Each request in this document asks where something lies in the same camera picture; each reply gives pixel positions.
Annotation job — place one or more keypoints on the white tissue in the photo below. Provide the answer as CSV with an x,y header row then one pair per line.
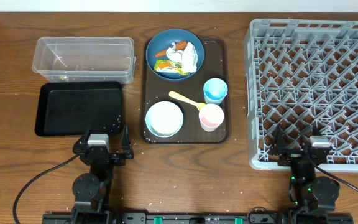
x,y
188,57

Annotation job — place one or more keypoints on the light blue cup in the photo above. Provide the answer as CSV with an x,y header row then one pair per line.
x,y
215,90

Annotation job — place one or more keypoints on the black rectangular tray bin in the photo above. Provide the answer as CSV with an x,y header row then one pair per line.
x,y
72,108

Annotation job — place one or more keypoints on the orange carrot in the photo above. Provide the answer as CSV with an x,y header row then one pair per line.
x,y
175,47

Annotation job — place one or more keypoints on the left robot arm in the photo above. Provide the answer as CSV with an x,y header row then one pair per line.
x,y
91,190

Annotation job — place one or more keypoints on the brown serving tray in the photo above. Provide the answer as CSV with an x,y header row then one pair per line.
x,y
155,89

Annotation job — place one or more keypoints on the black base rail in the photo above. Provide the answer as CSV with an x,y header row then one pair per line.
x,y
142,218

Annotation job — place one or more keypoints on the grey dishwasher rack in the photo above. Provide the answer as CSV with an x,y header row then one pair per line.
x,y
302,74

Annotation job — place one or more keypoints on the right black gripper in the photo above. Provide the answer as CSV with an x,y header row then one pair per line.
x,y
290,155

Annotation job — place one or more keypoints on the yellow green snack wrapper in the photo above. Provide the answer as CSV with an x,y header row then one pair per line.
x,y
168,66

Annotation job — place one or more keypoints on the dark blue plate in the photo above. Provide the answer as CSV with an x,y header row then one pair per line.
x,y
163,41

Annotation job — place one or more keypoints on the yellow plastic spoon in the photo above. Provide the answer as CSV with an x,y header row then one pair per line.
x,y
182,98

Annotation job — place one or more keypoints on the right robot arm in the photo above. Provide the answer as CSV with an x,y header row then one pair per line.
x,y
314,196

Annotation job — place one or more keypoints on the clear plastic waste bin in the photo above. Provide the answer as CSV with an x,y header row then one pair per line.
x,y
85,59

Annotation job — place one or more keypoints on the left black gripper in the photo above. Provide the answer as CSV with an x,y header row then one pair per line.
x,y
128,153

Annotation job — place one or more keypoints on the light blue rice bowl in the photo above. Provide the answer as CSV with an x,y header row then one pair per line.
x,y
164,119

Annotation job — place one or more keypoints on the pink cup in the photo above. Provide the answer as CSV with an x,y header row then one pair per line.
x,y
211,116

